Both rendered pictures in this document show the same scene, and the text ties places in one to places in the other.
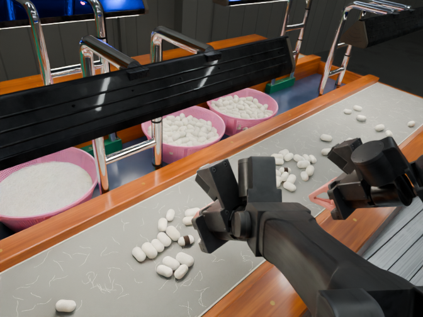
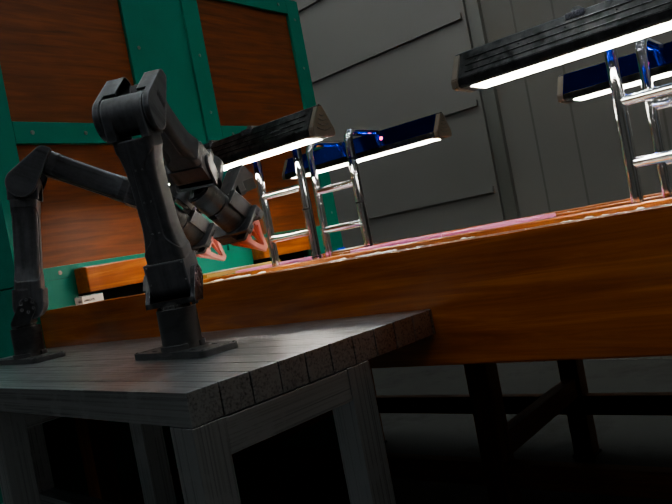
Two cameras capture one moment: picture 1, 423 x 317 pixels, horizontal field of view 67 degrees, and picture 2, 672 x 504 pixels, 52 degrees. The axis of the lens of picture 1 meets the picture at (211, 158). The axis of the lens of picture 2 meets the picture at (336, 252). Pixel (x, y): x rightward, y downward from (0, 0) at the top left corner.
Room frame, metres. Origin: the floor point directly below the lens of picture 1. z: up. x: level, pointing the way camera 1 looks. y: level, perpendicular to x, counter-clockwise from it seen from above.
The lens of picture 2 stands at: (0.58, -1.70, 0.80)
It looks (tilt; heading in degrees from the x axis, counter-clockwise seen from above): 1 degrees down; 86
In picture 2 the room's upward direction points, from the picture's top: 11 degrees counter-clockwise
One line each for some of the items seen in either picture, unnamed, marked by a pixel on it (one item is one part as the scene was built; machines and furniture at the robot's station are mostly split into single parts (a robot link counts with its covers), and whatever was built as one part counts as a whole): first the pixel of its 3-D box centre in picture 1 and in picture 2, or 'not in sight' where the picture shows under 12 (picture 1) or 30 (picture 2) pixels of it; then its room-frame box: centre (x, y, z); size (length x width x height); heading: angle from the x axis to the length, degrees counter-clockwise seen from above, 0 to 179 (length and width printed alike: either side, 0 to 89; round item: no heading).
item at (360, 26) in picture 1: (396, 22); (621, 18); (1.21, -0.58, 1.08); 0.62 x 0.08 x 0.07; 137
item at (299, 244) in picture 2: not in sight; (286, 244); (0.60, 0.83, 0.83); 0.30 x 0.06 x 0.07; 47
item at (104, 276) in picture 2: not in sight; (128, 272); (0.13, 0.33, 0.83); 0.30 x 0.06 x 0.07; 47
